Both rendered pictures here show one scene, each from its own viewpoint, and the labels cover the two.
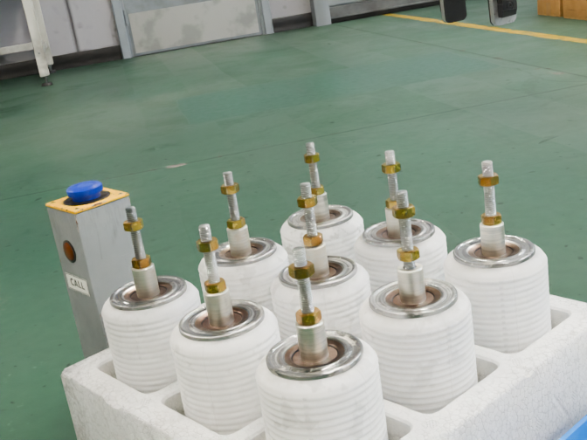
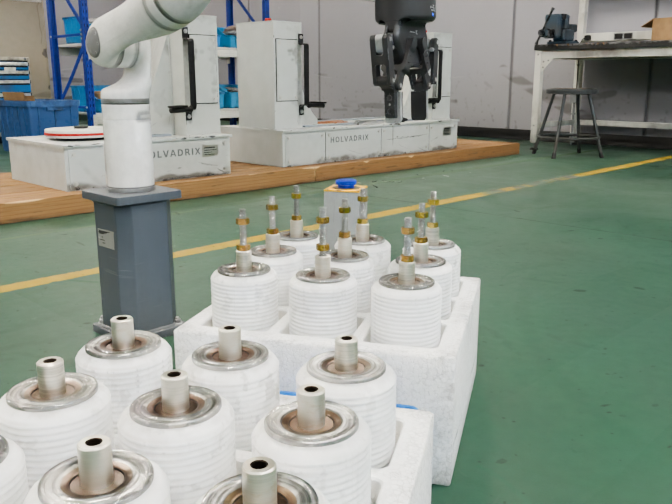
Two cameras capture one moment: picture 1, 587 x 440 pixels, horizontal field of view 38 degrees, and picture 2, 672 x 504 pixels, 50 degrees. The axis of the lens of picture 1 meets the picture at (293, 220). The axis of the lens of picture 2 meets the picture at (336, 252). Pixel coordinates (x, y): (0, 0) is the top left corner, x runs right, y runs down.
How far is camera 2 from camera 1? 0.91 m
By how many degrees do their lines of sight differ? 53
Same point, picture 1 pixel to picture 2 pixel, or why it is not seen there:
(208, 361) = not seen: hidden behind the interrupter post
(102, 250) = (334, 217)
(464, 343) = (315, 308)
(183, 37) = not seen: outside the picture
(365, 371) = (237, 282)
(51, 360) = not seen: hidden behind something
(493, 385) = (320, 341)
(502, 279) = (376, 292)
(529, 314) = (388, 325)
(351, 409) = (224, 295)
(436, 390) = (296, 326)
